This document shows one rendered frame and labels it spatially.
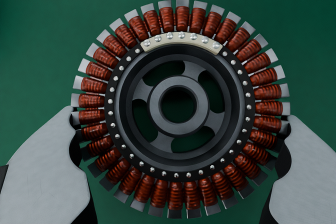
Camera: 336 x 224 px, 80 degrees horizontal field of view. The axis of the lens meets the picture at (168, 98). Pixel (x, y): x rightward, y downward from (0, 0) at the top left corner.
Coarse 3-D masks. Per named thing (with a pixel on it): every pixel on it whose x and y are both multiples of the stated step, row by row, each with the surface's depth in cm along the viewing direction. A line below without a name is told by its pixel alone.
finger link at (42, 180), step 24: (48, 120) 10; (24, 144) 8; (48, 144) 8; (72, 144) 9; (24, 168) 7; (48, 168) 7; (72, 168) 7; (0, 192) 6; (24, 192) 6; (48, 192) 6; (72, 192) 6; (0, 216) 6; (24, 216) 6; (48, 216) 6; (72, 216) 6; (96, 216) 7
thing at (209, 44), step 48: (96, 48) 11; (144, 48) 10; (192, 48) 11; (240, 48) 10; (96, 96) 10; (144, 96) 12; (192, 96) 12; (240, 96) 10; (288, 96) 10; (96, 144) 10; (144, 144) 12; (240, 144) 10; (144, 192) 10; (192, 192) 10; (240, 192) 10
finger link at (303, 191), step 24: (288, 120) 10; (288, 144) 9; (312, 144) 9; (288, 168) 8; (312, 168) 8; (288, 192) 7; (312, 192) 7; (264, 216) 6; (288, 216) 6; (312, 216) 6
